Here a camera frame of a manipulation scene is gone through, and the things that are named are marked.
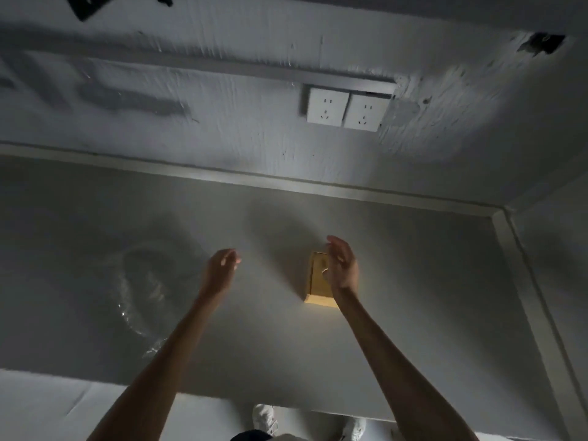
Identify person's left hand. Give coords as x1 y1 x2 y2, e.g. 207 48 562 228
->
200 248 242 300

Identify person's right hand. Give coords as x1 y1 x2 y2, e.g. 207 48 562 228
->
322 235 360 300

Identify person's left forearm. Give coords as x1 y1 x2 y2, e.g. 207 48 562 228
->
86 289 222 441

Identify person's right forearm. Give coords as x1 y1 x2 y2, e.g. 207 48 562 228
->
331 287 479 441

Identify gold cardboard box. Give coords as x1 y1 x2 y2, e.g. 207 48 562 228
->
303 251 341 309

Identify clear plastic wrap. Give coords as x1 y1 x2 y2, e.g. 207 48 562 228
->
108 241 187 360

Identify white sneaker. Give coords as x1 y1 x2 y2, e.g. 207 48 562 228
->
252 403 279 438
341 416 367 441

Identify person's dark shorts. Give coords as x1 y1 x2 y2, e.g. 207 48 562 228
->
229 429 275 441

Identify white wall socket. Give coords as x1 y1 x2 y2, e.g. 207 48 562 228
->
306 88 349 127
343 92 386 133

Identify grey cable conduit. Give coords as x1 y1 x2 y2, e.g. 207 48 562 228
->
0 37 398 96

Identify black wall hole fitting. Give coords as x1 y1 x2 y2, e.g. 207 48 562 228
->
516 32 567 56

